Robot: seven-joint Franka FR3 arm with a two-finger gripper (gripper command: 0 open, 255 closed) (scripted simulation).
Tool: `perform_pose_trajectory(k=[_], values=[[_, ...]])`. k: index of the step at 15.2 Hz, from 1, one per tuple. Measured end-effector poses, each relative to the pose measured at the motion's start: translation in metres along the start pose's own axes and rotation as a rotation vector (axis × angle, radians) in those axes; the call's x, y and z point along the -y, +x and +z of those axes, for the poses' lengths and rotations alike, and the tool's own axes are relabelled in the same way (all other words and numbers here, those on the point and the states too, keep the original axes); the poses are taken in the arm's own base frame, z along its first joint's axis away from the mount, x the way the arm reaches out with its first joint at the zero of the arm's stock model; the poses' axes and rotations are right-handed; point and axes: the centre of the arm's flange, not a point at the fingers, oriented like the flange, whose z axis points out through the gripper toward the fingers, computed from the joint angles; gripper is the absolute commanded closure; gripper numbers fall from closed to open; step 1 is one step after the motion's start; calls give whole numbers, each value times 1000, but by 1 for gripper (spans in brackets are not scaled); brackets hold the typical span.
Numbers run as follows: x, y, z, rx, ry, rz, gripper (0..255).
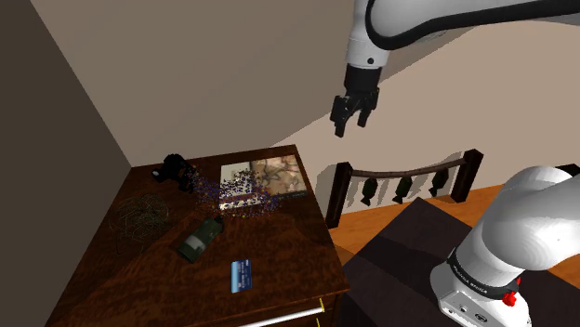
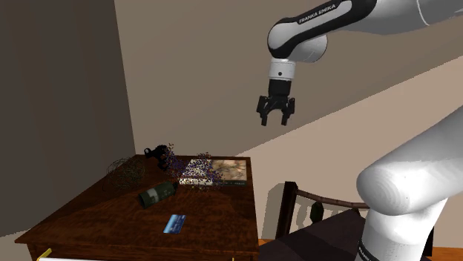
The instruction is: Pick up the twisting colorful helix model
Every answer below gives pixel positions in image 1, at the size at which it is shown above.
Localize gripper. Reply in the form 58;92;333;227
329;63;381;138

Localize book with beige cover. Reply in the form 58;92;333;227
218;154;309;212

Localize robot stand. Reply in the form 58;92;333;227
339;196;580;327

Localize dark wooden chest of drawers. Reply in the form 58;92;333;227
44;144;351;327

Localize black figure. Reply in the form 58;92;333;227
152;153;198;193

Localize blue card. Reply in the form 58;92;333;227
230;259;253;294

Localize dark green bottle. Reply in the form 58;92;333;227
175;216;225;265

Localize thin wire tangle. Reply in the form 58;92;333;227
111;191;172;255

